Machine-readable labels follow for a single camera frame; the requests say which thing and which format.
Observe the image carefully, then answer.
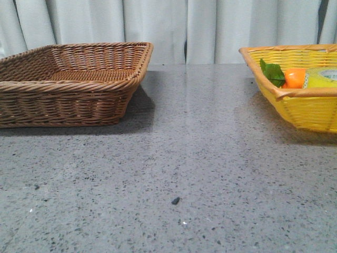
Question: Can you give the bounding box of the small black debris chip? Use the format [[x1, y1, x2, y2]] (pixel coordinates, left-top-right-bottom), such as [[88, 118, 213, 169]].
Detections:
[[171, 197, 180, 205]]

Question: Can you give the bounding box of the yellow tape roll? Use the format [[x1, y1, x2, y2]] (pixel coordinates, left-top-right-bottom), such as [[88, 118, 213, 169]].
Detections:
[[303, 67, 336, 89]]

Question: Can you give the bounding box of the yellow wicker basket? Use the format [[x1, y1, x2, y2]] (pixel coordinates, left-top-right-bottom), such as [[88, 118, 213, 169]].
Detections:
[[239, 44, 336, 133]]

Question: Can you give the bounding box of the orange toy carrot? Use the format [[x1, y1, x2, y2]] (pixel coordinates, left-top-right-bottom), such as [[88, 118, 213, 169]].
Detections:
[[260, 59, 306, 89]]

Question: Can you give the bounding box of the brown wicker basket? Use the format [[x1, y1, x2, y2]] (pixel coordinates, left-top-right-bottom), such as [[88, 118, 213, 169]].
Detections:
[[1, 42, 153, 128]]

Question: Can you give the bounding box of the white curtain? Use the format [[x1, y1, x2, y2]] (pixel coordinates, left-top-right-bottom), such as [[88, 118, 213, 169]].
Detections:
[[1, 1, 336, 64]]

